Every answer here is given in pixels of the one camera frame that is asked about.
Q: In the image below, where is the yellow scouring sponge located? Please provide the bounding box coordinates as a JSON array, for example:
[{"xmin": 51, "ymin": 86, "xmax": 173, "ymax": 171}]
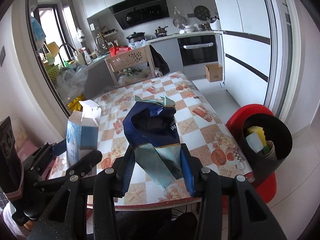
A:
[{"xmin": 247, "ymin": 126, "xmax": 267, "ymax": 147}]

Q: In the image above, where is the black built-in oven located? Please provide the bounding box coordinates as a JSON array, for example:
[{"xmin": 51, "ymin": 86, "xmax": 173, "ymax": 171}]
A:
[{"xmin": 177, "ymin": 35, "xmax": 218, "ymax": 66}]

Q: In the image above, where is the blue white carton box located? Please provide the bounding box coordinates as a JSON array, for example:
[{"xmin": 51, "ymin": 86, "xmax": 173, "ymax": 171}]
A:
[{"xmin": 66, "ymin": 100, "xmax": 101, "ymax": 168}]

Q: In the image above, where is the black wok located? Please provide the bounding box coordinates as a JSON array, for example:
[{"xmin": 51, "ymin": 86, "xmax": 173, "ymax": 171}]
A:
[{"xmin": 126, "ymin": 32, "xmax": 145, "ymax": 43}]

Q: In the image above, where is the dark blue teal pouch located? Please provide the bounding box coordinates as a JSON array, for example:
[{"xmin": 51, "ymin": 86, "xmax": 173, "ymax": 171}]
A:
[{"xmin": 123, "ymin": 96, "xmax": 182, "ymax": 190}]

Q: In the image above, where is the clear plastic bag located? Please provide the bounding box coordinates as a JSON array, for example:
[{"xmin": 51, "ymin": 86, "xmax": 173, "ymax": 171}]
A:
[{"xmin": 56, "ymin": 65, "xmax": 88, "ymax": 105}]

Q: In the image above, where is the black faucet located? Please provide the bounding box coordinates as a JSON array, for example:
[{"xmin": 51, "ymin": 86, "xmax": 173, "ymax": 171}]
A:
[{"xmin": 58, "ymin": 43, "xmax": 76, "ymax": 66}]

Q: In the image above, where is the black jacket on rack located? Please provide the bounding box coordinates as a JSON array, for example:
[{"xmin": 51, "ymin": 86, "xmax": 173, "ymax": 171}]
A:
[{"xmin": 149, "ymin": 45, "xmax": 170, "ymax": 75}]

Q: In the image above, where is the gold foil bag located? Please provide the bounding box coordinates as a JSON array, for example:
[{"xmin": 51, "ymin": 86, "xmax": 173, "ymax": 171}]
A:
[{"xmin": 67, "ymin": 94, "xmax": 86, "ymax": 113}]

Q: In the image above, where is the steel pot on stove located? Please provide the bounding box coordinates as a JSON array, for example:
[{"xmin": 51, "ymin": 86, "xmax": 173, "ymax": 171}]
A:
[{"xmin": 155, "ymin": 26, "xmax": 168, "ymax": 37}]

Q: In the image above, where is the white rice cooker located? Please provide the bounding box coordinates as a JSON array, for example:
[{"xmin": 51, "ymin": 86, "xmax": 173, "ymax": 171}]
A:
[{"xmin": 209, "ymin": 16, "xmax": 221, "ymax": 31}]

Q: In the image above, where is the paper cup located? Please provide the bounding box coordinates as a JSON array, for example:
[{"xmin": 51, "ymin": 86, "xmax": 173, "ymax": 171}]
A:
[{"xmin": 261, "ymin": 140, "xmax": 278, "ymax": 160}]

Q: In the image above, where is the white refrigerator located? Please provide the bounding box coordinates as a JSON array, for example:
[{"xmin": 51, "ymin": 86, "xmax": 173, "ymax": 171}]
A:
[{"xmin": 215, "ymin": 0, "xmax": 271, "ymax": 106}]

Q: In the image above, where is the black trash bin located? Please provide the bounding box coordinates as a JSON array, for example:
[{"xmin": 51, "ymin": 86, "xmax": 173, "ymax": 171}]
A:
[{"xmin": 240, "ymin": 113, "xmax": 293, "ymax": 186}]

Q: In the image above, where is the coconut water bottle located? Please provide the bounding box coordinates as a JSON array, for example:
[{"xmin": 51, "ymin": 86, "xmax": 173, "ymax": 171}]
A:
[{"xmin": 246, "ymin": 133, "xmax": 264, "ymax": 153}]

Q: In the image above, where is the floral checkered tablecloth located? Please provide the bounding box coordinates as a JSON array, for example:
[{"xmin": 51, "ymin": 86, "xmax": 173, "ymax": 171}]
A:
[{"xmin": 94, "ymin": 72, "xmax": 254, "ymax": 210}]

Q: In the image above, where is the red plastic stool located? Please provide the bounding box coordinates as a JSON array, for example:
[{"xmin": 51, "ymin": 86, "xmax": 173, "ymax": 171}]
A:
[{"xmin": 221, "ymin": 103, "xmax": 278, "ymax": 214}]

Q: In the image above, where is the black range hood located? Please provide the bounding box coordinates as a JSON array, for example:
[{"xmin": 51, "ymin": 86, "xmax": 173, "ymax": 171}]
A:
[{"xmin": 109, "ymin": 0, "xmax": 169, "ymax": 29}]

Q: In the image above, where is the red plastic basket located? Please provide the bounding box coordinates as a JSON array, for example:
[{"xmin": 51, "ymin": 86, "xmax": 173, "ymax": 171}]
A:
[{"xmin": 110, "ymin": 46, "xmax": 131, "ymax": 56}]

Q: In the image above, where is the cardboard box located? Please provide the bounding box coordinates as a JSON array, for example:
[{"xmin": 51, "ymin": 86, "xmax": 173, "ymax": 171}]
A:
[{"xmin": 204, "ymin": 62, "xmax": 223, "ymax": 82}]

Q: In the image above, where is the hanging black egg pan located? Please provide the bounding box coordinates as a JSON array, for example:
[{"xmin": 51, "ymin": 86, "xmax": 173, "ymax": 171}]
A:
[{"xmin": 187, "ymin": 5, "xmax": 211, "ymax": 21}]

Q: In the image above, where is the beige plastic shelf rack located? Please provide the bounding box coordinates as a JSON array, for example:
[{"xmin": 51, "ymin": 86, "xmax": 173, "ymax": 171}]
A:
[{"xmin": 105, "ymin": 45, "xmax": 156, "ymax": 88}]

